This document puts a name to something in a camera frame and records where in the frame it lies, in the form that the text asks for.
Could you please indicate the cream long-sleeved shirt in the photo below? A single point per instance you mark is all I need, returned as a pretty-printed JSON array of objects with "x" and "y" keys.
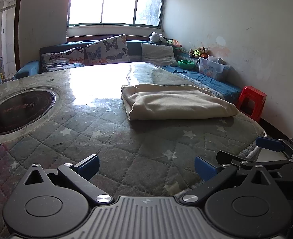
[{"x": 173, "y": 102}]

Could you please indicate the blue corner sofa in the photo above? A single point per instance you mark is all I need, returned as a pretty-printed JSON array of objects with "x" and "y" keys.
[{"x": 134, "y": 47}]

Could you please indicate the dark wooden door frame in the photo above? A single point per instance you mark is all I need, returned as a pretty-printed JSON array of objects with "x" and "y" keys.
[{"x": 18, "y": 29}]

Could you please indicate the panda plush toy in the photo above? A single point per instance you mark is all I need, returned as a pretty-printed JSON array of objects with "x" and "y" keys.
[{"x": 157, "y": 37}]

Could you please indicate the green plastic bowl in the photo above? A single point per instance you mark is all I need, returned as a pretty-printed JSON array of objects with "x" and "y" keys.
[{"x": 186, "y": 64}]

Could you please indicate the butterfly print pillow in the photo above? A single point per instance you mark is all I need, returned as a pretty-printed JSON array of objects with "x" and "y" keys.
[
  {"x": 109, "y": 49},
  {"x": 61, "y": 59}
]

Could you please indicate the blue sofa throw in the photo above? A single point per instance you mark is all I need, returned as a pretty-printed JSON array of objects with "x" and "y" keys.
[{"x": 206, "y": 82}]

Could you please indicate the orange and green toy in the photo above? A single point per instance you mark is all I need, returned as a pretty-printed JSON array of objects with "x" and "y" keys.
[{"x": 175, "y": 43}]

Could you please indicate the large window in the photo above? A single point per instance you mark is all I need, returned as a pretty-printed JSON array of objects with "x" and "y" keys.
[{"x": 116, "y": 2}]

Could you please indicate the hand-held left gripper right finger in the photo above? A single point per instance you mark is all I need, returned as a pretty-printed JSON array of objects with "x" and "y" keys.
[{"x": 205, "y": 168}]

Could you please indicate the brown bear plush toy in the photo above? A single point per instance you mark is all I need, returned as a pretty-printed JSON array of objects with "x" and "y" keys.
[{"x": 200, "y": 52}]

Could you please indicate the grey pillow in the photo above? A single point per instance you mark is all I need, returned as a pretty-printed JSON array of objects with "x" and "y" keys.
[{"x": 158, "y": 54}]

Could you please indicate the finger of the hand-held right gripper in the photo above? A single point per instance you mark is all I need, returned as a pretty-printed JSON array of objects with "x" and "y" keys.
[
  {"x": 227, "y": 157},
  {"x": 268, "y": 143}
]

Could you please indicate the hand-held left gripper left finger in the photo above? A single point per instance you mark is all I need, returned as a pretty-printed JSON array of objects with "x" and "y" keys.
[{"x": 89, "y": 166}]

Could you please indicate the red plastic stool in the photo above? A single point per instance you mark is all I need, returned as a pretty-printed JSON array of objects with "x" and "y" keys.
[{"x": 252, "y": 94}]

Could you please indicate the round black induction cooktop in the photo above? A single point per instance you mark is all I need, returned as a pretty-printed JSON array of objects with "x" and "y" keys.
[{"x": 16, "y": 109}]

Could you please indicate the clear plastic storage box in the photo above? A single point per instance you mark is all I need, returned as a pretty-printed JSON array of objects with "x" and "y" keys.
[{"x": 212, "y": 69}]

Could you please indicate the small white container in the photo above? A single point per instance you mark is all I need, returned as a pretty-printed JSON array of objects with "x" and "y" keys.
[{"x": 215, "y": 59}]

